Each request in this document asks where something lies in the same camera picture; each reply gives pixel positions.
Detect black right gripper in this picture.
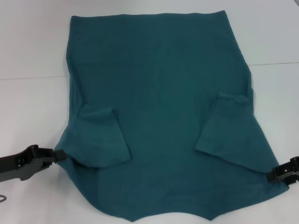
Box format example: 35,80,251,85
267,156,299,185

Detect teal blue t-shirt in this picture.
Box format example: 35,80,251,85
53,9,290,222

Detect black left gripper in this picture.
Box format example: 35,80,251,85
0,144,66,182

